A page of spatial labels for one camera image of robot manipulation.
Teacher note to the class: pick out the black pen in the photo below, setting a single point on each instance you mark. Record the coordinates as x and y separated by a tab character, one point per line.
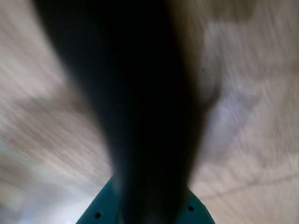
140	116

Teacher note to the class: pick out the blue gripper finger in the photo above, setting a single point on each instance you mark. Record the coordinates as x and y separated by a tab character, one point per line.
98	207
198	214

